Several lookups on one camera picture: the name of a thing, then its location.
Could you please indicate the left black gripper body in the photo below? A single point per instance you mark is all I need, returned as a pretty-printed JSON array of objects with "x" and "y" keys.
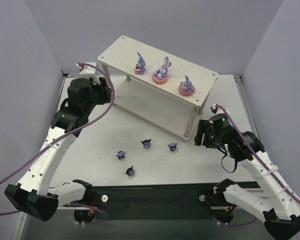
[{"x": 104, "y": 90}]

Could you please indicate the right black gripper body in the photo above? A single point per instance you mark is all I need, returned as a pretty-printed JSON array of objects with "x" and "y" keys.
[{"x": 200, "y": 133}]

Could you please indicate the purple bunny with red cake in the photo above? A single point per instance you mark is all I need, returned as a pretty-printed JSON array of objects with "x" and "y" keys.
[{"x": 140, "y": 66}]

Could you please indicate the large bunny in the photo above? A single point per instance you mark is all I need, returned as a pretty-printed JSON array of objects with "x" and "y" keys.
[{"x": 160, "y": 76}]

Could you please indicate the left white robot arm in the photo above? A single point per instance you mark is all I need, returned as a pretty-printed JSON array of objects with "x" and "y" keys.
[{"x": 33, "y": 194}]

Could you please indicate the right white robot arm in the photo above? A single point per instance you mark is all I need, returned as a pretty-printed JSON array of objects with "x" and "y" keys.
[{"x": 279, "y": 211}]

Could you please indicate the light wooden two-tier shelf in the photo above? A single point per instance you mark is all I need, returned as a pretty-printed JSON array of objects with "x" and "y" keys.
[{"x": 159, "y": 87}]

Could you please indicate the purple-headed figure black bow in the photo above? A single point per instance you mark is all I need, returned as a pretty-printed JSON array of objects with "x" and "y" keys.
[{"x": 172, "y": 146}]

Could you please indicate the purple imp figure left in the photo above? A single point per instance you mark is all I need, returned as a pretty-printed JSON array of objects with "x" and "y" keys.
[{"x": 121, "y": 154}]

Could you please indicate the black-headed figure purple bow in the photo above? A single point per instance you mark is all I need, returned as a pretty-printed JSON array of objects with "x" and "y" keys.
[{"x": 146, "y": 143}]

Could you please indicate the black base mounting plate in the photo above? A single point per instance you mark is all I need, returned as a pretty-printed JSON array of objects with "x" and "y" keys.
[{"x": 194, "y": 201}]

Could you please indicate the black imp figure front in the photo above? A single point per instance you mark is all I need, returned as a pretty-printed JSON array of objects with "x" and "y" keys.
[{"x": 130, "y": 171}]

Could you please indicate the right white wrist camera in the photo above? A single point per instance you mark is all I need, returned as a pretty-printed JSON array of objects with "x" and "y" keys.
[{"x": 219, "y": 109}]

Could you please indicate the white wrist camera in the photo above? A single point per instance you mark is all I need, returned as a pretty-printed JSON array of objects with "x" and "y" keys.
[
  {"x": 219, "y": 109},
  {"x": 88, "y": 72}
]

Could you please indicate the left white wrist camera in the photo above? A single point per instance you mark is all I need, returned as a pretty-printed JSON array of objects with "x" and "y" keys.
[{"x": 88, "y": 72}]

